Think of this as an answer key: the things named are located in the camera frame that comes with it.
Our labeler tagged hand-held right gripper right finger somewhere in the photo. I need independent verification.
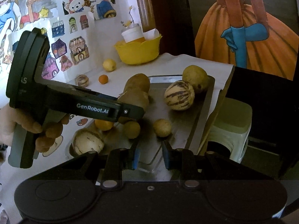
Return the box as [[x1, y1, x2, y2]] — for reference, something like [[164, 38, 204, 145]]
[[162, 140, 260, 189]]

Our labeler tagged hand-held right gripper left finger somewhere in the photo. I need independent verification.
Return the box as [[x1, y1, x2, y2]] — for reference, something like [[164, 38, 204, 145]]
[[47, 142, 141, 190]]

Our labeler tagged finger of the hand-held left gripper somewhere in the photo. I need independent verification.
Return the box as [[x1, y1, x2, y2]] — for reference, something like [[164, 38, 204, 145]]
[[117, 103, 145, 122]]

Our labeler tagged large brown fruit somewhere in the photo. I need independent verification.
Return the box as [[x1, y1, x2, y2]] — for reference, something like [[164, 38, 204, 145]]
[[124, 73, 150, 94], [117, 89, 150, 113]]

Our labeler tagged metal tray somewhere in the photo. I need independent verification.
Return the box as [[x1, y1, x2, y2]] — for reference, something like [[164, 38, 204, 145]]
[[69, 75, 215, 171]]

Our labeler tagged striped pepino melon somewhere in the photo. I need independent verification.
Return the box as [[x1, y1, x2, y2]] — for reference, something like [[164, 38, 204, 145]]
[[76, 75, 90, 87], [72, 129, 105, 155], [164, 80, 195, 111]]

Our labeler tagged person's left hand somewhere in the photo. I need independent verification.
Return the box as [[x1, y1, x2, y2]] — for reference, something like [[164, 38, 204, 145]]
[[0, 106, 70, 154]]

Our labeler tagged orange fruit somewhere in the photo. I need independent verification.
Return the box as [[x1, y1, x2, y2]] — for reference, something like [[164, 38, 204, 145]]
[[95, 119, 115, 131]]

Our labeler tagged yellow lemon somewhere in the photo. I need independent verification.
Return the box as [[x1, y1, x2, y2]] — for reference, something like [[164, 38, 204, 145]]
[[103, 59, 117, 72]]

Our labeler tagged house drawings poster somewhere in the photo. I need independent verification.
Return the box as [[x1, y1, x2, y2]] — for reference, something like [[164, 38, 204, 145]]
[[8, 16, 95, 83]]

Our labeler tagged yellow scalloped bowl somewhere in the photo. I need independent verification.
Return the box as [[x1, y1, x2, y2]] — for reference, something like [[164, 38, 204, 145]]
[[114, 34, 162, 65]]

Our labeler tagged cartoon children drawing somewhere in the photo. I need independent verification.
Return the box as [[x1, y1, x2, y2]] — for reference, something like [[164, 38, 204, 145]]
[[0, 0, 61, 63]]

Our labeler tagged large yellow-green fruit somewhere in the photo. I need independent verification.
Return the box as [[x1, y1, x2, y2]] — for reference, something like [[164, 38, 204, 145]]
[[182, 65, 209, 94]]

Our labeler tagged white plastic stool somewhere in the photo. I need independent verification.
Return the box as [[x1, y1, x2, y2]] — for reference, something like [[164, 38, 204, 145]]
[[206, 98, 253, 162]]

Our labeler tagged jar with white label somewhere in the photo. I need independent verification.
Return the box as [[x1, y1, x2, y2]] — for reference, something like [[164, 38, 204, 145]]
[[121, 23, 145, 43]]

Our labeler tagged white folded paper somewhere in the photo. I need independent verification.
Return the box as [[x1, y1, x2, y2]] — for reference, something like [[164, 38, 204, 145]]
[[144, 29, 160, 40]]

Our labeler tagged cartoon bear drawing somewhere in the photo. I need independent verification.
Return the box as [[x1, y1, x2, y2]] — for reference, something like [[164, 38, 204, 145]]
[[61, 0, 117, 21]]

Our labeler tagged dried flower sprig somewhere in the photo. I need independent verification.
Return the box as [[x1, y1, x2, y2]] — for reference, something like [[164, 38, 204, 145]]
[[120, 5, 134, 27]]

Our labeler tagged orange dress painting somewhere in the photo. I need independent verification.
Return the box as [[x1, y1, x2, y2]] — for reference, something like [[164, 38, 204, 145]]
[[195, 0, 299, 81]]

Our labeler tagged brown wooden post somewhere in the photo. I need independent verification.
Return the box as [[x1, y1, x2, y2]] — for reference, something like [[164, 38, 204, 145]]
[[134, 0, 156, 33]]

